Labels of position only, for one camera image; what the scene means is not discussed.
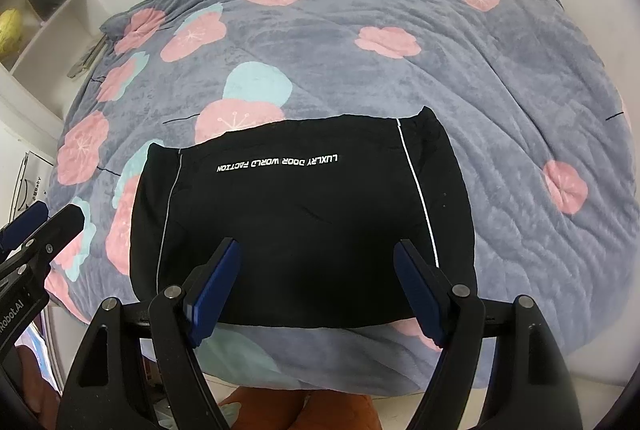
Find yellow object on shelf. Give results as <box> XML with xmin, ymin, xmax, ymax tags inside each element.
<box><xmin>0</xmin><ymin>8</ymin><xmax>23</xmax><ymax>57</ymax></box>

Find orange-brown trousers legs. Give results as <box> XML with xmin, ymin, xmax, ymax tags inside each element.
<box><xmin>219</xmin><ymin>387</ymin><xmax>382</xmax><ymax>430</ymax></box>

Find white box beside bed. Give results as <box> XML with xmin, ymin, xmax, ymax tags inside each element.
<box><xmin>9</xmin><ymin>152</ymin><xmax>53</xmax><ymax>220</ymax></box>

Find black jacket with grey piping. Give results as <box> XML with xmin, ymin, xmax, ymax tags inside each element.
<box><xmin>130</xmin><ymin>109</ymin><xmax>476</xmax><ymax>329</ymax></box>

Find white wall shelf unit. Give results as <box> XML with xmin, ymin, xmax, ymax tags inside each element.
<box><xmin>1</xmin><ymin>0</ymin><xmax>107</xmax><ymax>120</ymax></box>

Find grey floral bed quilt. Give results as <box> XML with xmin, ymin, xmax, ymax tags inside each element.
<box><xmin>46</xmin><ymin>0</ymin><xmax>639</xmax><ymax>396</ymax></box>

